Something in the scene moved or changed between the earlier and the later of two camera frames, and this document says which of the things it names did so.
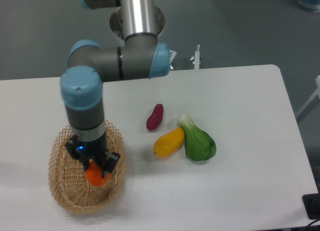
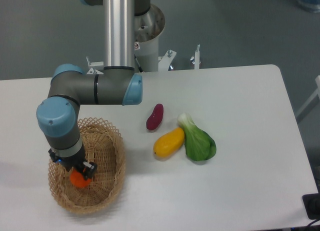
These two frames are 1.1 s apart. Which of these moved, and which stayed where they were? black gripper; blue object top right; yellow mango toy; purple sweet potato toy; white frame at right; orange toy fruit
Moved: black gripper; orange toy fruit
Stayed: blue object top right; purple sweet potato toy; white frame at right; yellow mango toy
